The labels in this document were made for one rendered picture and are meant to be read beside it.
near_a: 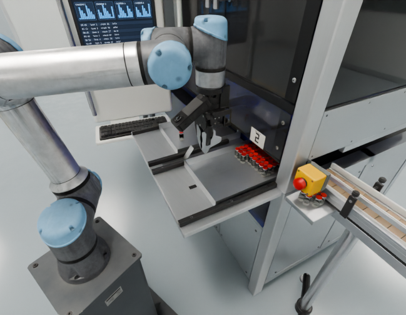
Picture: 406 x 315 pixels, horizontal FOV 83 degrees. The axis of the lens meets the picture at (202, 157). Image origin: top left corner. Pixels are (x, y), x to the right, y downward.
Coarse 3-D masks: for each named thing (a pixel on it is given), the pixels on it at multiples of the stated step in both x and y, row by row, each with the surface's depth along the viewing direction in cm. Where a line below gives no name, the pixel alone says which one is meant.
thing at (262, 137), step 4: (252, 128) 92; (252, 132) 93; (256, 132) 90; (252, 136) 93; (256, 136) 91; (260, 136) 89; (264, 136) 86; (252, 140) 94; (256, 140) 91; (260, 140) 89; (264, 140) 87; (256, 144) 92; (260, 144) 90
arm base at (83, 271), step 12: (96, 240) 70; (96, 252) 70; (108, 252) 75; (60, 264) 67; (72, 264) 66; (84, 264) 67; (96, 264) 70; (72, 276) 68; (84, 276) 68; (96, 276) 71
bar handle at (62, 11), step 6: (60, 0) 101; (60, 6) 102; (60, 12) 104; (66, 18) 106; (66, 24) 107; (66, 30) 108; (72, 36) 110; (72, 42) 111; (90, 96) 128; (90, 102) 130; (90, 108) 132; (96, 114) 135
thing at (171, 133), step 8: (160, 128) 120; (168, 128) 124; (192, 128) 124; (216, 128) 124; (224, 128) 124; (168, 136) 111; (176, 136) 117; (184, 136) 117; (192, 136) 117; (224, 136) 112; (232, 136) 114; (176, 144) 112; (184, 144) 112; (192, 144) 112; (176, 152) 105
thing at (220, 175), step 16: (240, 144) 108; (192, 160) 99; (208, 160) 102; (224, 160) 102; (192, 176) 93; (208, 176) 93; (224, 176) 93; (240, 176) 93; (256, 176) 93; (272, 176) 93; (208, 192) 82; (224, 192) 86; (240, 192) 83
